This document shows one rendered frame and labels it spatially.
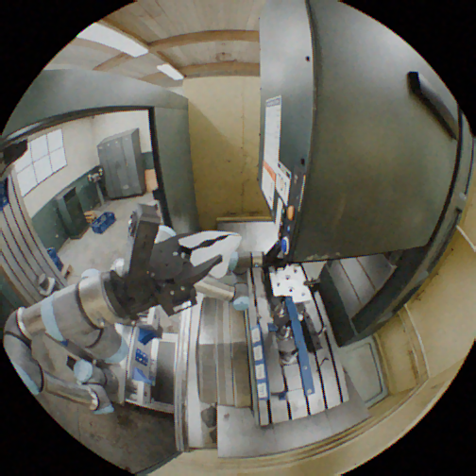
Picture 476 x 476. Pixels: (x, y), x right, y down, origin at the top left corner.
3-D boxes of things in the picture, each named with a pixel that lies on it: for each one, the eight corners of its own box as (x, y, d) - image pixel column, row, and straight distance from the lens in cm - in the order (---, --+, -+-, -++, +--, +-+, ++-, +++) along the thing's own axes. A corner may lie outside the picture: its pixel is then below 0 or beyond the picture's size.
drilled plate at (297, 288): (275, 308, 112) (276, 304, 108) (267, 272, 128) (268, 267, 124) (309, 303, 119) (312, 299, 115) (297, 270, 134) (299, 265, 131)
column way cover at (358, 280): (348, 321, 129) (392, 268, 95) (326, 269, 149) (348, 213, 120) (353, 319, 132) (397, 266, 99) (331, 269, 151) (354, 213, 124)
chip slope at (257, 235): (216, 290, 157) (213, 270, 137) (218, 241, 203) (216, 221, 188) (314, 282, 174) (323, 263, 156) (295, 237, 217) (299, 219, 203)
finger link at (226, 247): (239, 258, 32) (191, 280, 29) (240, 230, 28) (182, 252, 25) (250, 269, 30) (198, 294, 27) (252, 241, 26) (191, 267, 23)
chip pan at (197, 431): (189, 445, 139) (186, 447, 132) (200, 241, 205) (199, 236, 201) (221, 447, 135) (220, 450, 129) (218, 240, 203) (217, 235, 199)
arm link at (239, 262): (227, 262, 87) (226, 248, 81) (249, 261, 88) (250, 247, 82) (228, 274, 82) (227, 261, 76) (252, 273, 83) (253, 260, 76)
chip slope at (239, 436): (221, 447, 135) (217, 458, 111) (217, 362, 131) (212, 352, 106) (352, 417, 155) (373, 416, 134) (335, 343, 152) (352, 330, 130)
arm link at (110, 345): (121, 317, 46) (96, 290, 38) (136, 359, 40) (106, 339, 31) (97, 328, 49) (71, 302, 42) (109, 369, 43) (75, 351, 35)
